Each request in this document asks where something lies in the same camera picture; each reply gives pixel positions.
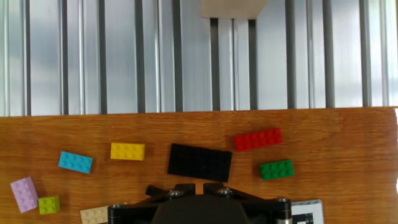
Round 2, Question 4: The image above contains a green Lego brick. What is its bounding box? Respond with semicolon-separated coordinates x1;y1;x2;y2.
259;159;295;181

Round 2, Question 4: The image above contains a beige block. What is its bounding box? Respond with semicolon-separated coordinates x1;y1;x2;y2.
201;0;270;20

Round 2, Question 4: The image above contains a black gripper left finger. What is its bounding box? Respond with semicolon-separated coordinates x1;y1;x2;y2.
107;183;197;224

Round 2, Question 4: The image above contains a black Lego plate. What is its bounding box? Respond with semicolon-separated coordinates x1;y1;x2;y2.
167;142;233;184

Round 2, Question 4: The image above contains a cyan Lego brick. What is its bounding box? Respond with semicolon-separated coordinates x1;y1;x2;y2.
58;151;94;174

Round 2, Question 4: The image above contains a black white fiducial marker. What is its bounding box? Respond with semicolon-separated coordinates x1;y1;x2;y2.
290;199;325;224

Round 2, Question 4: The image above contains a small lime Lego brick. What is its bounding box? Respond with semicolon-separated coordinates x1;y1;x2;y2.
37;195;61;215

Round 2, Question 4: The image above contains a pink Lego brick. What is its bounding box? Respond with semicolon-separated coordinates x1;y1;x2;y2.
9;176;40;214

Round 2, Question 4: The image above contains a yellow Lego brick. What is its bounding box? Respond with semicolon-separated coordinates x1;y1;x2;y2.
109;142;146;161

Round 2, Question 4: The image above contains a wood grain mat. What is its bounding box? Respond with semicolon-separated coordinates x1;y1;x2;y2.
0;106;398;224

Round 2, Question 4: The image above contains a red Lego brick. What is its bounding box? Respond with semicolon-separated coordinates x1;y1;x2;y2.
233;127;284;152

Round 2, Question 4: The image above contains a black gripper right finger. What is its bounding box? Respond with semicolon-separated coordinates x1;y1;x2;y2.
203;182;293;224

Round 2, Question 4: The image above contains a tan Lego plate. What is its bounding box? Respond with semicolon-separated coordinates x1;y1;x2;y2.
80;205;109;224

